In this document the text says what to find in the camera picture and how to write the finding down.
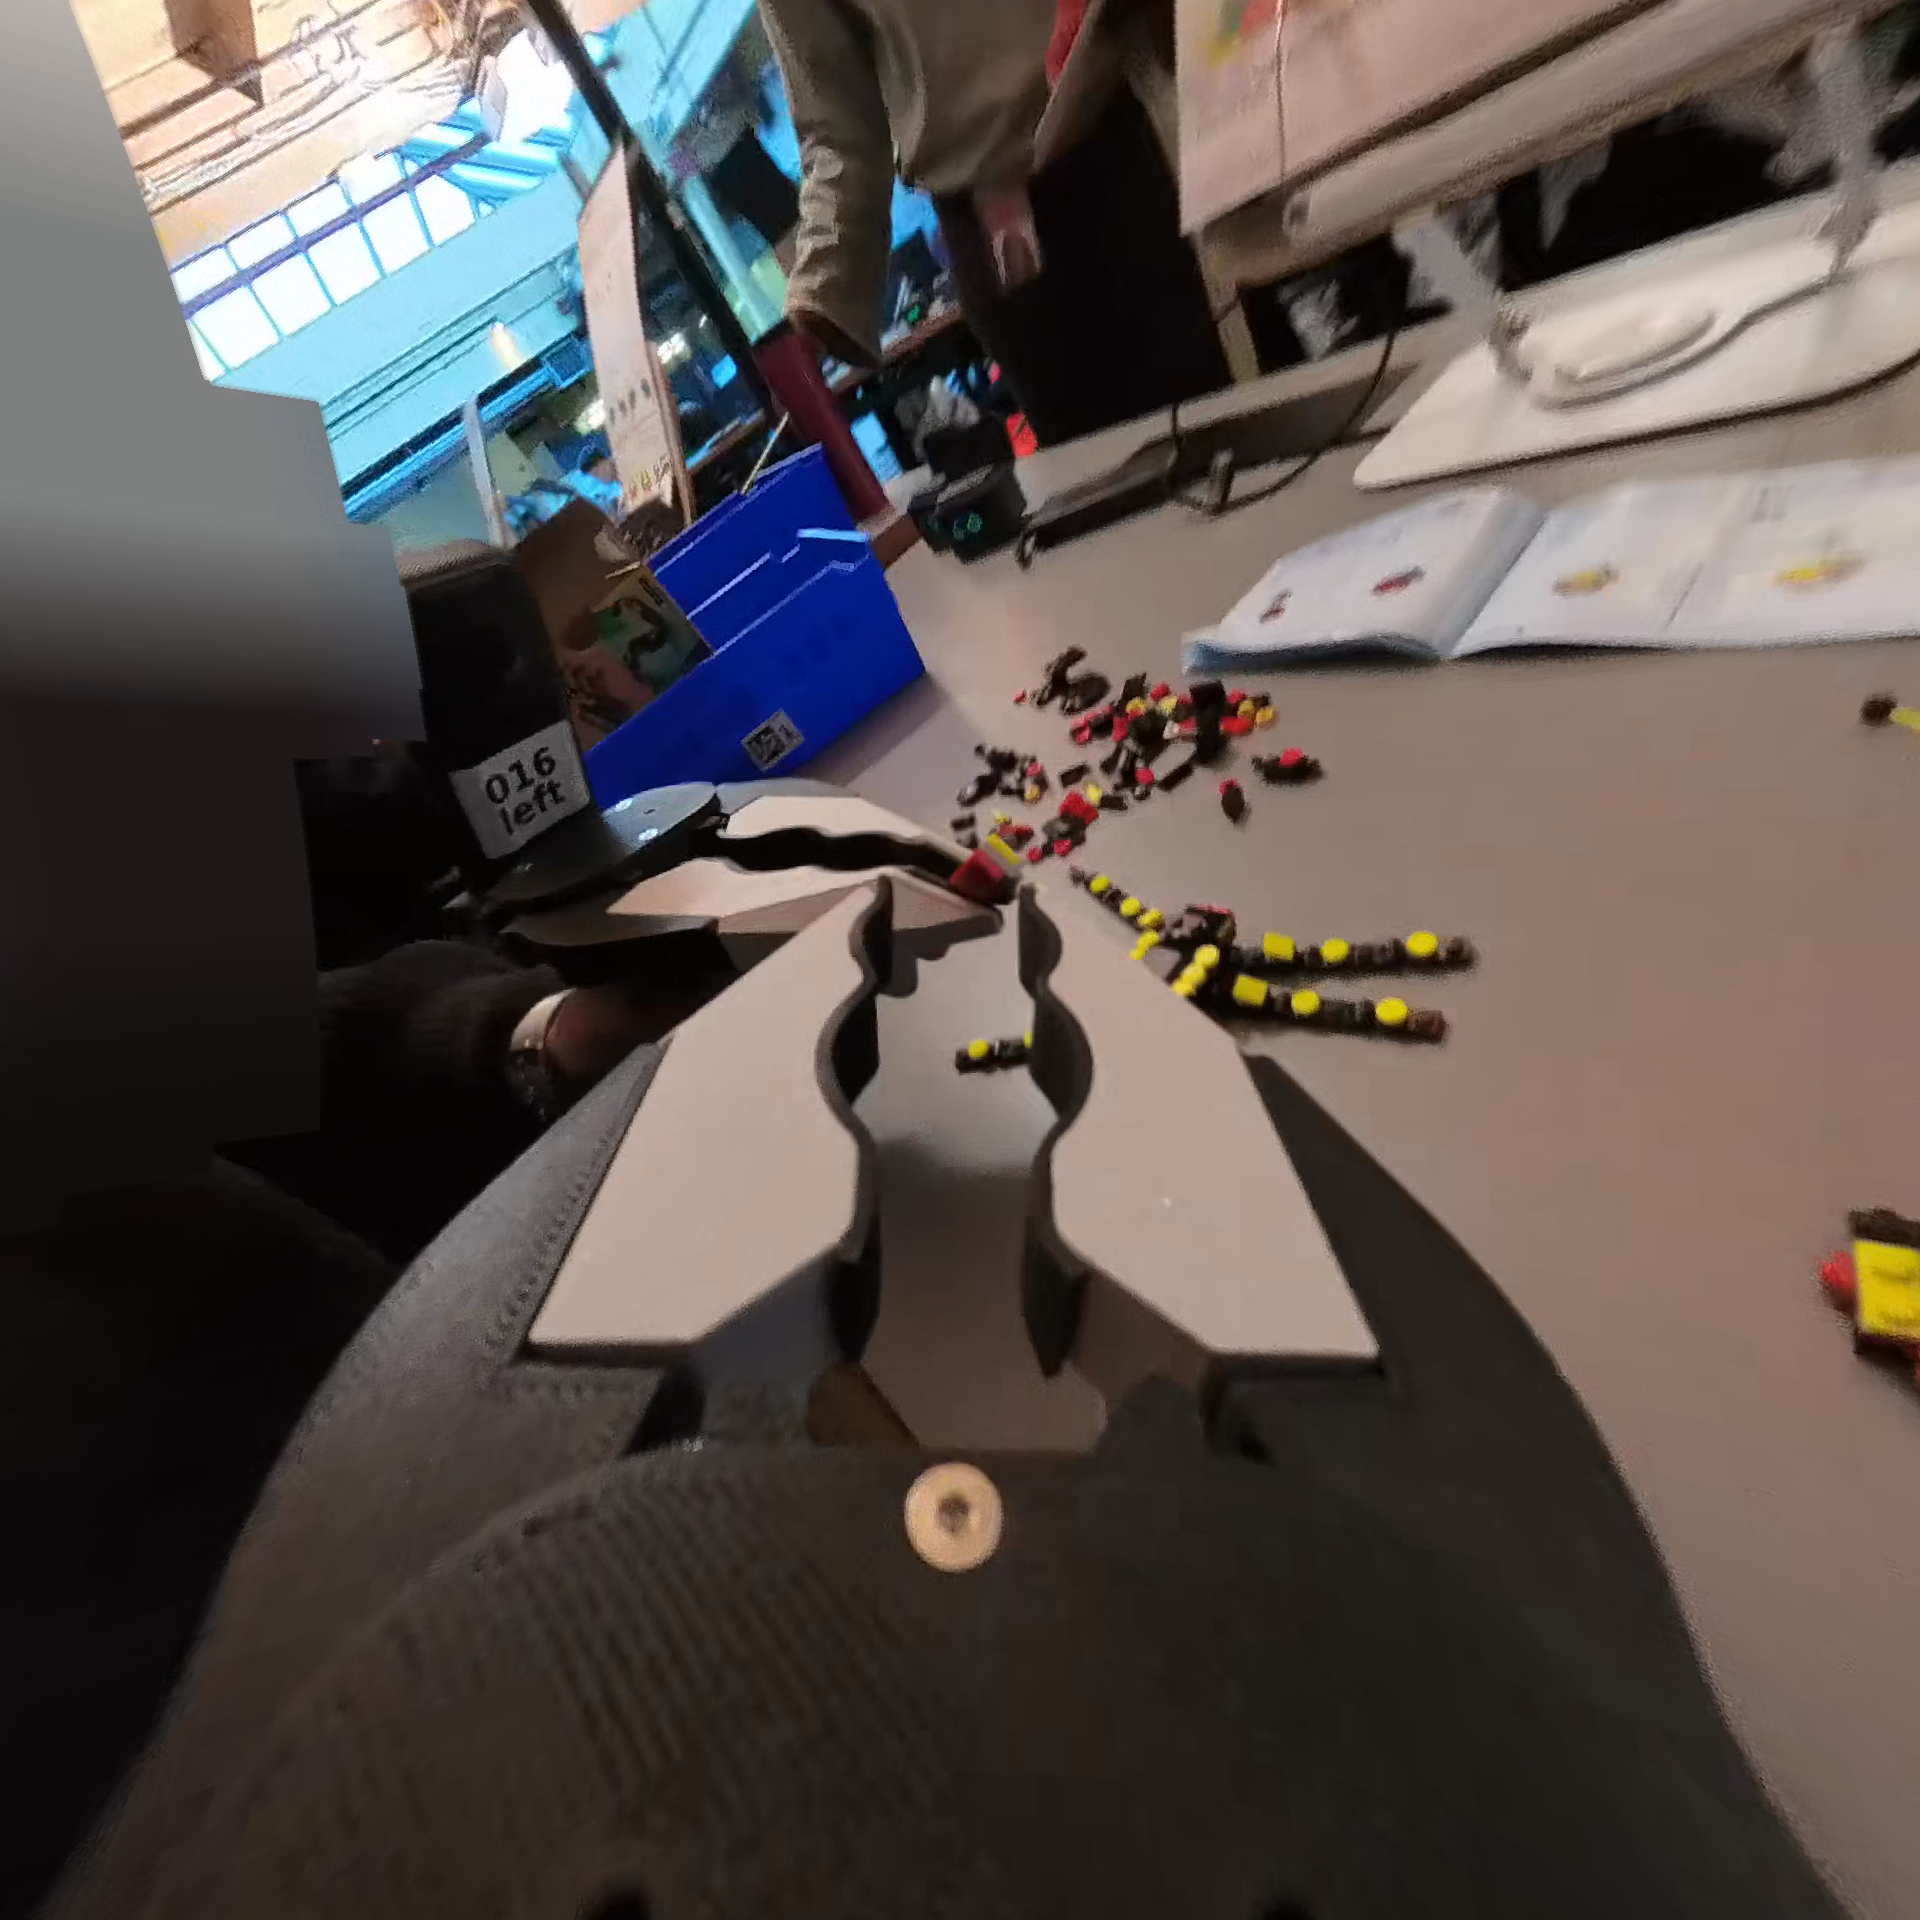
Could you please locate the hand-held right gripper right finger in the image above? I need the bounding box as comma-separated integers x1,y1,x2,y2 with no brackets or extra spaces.
1017,884,1382,1373

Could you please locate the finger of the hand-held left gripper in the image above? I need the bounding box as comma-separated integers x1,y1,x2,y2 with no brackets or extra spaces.
605,862,1006,965
715,792,980,878

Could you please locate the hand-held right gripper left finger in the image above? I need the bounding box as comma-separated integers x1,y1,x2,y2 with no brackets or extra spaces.
524,878,894,1370

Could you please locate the yellow black lego spider model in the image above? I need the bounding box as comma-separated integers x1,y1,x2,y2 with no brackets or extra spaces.
954,867,1480,1072

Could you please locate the pile of lego pieces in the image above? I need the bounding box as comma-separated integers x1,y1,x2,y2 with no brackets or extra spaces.
952,646,1277,872

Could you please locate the black yellow red lego assembly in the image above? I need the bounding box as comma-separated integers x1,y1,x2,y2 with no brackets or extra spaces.
1818,1206,1920,1368

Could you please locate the person's left forearm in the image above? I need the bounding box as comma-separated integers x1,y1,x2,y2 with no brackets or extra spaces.
316,936,565,1202

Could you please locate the lego instruction booklet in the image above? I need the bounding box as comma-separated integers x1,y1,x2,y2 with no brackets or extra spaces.
1184,456,1920,667

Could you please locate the person's left hand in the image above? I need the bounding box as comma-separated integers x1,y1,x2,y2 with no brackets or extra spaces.
539,979,709,1089

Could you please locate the open cardboard box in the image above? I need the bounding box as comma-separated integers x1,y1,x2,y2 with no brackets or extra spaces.
517,502,714,737

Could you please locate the blue bin with label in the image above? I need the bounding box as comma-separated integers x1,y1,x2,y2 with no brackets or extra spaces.
580,531,928,811

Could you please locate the blue storage bin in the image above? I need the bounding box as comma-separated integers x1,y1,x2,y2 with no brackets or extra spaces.
645,441,860,607

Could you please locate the black device with green light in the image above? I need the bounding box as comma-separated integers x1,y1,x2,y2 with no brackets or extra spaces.
906,427,1030,565

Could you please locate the beige standing sign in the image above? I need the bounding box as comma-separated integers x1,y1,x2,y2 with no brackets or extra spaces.
576,140,700,519

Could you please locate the white document stand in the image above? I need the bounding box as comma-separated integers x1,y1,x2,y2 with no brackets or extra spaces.
1176,0,1920,493

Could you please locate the black cable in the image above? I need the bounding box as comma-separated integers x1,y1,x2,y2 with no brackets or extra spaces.
1170,301,1411,519

